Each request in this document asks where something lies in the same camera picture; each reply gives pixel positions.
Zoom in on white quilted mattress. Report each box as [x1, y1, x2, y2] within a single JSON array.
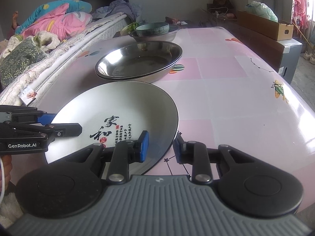
[[1, 12, 130, 105]]

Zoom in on white sneakers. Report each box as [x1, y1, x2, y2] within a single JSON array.
[[303, 52, 315, 65]]

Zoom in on white calligraphy ceramic plate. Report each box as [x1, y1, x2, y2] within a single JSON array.
[[45, 81, 179, 175]]

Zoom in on grey blue clothing pile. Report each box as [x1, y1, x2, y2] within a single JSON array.
[[92, 0, 142, 22]]

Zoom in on small stainless steel bowl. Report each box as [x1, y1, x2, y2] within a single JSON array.
[[130, 24, 182, 43]]

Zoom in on green patterned ceramic bowl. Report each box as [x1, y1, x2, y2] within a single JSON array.
[[136, 22, 169, 37]]

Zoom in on green leafy vegetable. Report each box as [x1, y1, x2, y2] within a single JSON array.
[[120, 22, 140, 36]]

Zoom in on large stainless steel basin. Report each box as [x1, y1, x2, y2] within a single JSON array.
[[95, 41, 183, 81]]

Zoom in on large brown cardboard box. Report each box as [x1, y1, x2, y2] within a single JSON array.
[[222, 22, 302, 84]]

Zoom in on green plastic bag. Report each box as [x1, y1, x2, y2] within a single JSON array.
[[245, 1, 278, 22]]

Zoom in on small open cardboard box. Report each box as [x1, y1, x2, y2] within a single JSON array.
[[237, 11, 294, 41]]

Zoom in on green leaf pattern pillow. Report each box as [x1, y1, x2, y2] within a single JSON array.
[[1, 38, 46, 89]]

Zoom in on pink and blue blanket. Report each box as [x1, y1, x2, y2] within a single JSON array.
[[14, 0, 92, 41]]

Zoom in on white cable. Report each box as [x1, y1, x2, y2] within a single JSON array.
[[0, 156, 6, 203]]

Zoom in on white fluffy blanket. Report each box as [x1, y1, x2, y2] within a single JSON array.
[[3, 30, 61, 53]]

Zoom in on dark printed flat box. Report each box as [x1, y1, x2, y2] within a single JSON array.
[[175, 20, 190, 27]]

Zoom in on person's left hand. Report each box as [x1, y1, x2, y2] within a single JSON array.
[[1, 155, 12, 190]]

